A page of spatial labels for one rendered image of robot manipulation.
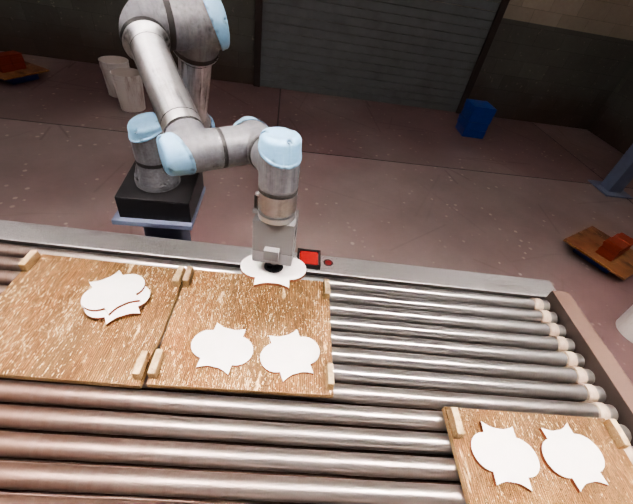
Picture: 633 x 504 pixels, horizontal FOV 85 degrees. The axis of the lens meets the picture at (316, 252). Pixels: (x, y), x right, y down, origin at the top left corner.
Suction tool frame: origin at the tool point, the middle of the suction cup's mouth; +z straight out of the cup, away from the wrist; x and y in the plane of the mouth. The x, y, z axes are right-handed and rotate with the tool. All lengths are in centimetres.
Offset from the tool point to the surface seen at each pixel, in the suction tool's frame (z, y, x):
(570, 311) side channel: 18, 90, 23
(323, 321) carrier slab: 18.6, 13.8, 3.4
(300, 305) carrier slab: 18.2, 6.9, 7.4
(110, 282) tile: 14.5, -42.3, 1.6
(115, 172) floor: 96, -169, 194
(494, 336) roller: 21, 64, 10
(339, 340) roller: 21.1, 18.7, 0.0
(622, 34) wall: -39, 376, 541
